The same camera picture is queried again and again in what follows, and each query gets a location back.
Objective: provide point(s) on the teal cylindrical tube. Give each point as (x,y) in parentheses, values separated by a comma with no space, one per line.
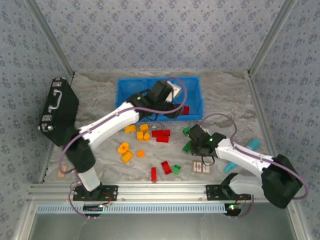
(253,145)

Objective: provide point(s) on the aluminium frame post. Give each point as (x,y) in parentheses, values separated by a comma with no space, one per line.
(50,37)
(272,37)

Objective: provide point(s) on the small orange lego brick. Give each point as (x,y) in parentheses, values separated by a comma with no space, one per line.
(140,153)

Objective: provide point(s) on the aluminium mounting rail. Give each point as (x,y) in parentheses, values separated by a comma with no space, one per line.
(162,190)

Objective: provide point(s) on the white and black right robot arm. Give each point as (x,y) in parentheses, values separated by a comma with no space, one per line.
(245,160)

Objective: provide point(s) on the clear plastic piece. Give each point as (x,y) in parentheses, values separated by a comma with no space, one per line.
(160,126)

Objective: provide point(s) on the playing card box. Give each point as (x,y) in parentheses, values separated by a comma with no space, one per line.
(200,168)

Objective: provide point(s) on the blue plastic compartment bin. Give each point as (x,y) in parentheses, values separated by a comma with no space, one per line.
(130,87)

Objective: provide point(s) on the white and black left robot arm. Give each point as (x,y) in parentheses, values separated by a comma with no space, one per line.
(110,122)

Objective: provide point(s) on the long narrow red lego brick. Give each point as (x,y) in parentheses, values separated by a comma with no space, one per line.
(153,174)

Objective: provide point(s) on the small wooden clothespin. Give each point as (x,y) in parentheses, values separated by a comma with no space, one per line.
(62,171)

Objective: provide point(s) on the long green lego brick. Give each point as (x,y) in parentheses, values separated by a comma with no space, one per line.
(186,148)

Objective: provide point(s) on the small red lego brick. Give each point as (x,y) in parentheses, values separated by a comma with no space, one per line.
(167,132)

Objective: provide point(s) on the orange round lego piece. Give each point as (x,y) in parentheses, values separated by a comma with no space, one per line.
(122,149)

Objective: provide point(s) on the small circuit board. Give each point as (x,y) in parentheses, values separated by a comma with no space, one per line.
(232,208)
(93,208)

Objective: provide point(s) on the black hard case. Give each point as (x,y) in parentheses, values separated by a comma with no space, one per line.
(65,100)

